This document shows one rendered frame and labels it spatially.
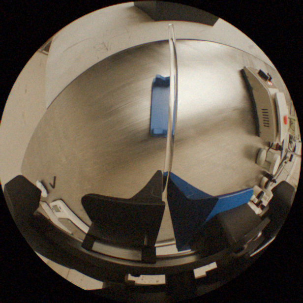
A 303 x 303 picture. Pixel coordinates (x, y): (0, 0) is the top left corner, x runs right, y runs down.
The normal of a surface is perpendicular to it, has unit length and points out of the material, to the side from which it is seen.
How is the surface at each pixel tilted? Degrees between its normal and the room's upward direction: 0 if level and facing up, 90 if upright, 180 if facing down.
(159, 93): 0
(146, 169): 0
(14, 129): 90
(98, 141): 0
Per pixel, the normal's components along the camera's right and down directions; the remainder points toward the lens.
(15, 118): 0.94, -0.33
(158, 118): -0.02, 0.29
